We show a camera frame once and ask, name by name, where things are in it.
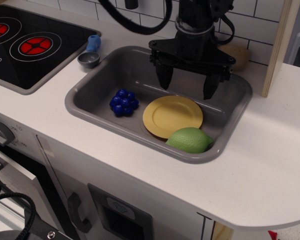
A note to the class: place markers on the blue toy blueberries cluster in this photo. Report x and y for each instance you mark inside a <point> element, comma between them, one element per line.
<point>124,103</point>

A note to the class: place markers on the grey plastic sink basin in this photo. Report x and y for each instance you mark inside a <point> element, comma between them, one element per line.
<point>130,68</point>

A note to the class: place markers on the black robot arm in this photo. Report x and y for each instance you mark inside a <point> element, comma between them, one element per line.
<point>196,19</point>

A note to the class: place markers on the grey spoon with blue handle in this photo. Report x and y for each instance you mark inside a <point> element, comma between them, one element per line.
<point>90,58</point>

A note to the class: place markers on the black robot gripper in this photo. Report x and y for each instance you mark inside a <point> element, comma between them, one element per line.
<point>193,56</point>

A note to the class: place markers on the green toy lime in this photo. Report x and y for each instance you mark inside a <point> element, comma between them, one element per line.
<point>190,139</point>

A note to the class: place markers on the white oven door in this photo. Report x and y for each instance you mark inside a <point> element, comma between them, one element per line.
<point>14,178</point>

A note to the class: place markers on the grey oven knob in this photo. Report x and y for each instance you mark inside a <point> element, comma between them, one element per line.
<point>6,135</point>

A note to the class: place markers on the yellow toy plate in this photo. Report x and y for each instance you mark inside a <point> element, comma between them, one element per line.
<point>168,114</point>

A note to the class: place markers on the black toy stove top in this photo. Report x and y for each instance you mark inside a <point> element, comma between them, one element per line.
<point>34,48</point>

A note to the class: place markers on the beige toy potato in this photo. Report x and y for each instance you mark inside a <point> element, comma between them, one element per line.
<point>241,55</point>

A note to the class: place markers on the grey cabinet door handle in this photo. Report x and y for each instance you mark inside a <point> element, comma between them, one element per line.
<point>73,205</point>

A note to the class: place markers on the light wooden side panel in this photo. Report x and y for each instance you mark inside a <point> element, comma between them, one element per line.
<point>285,27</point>

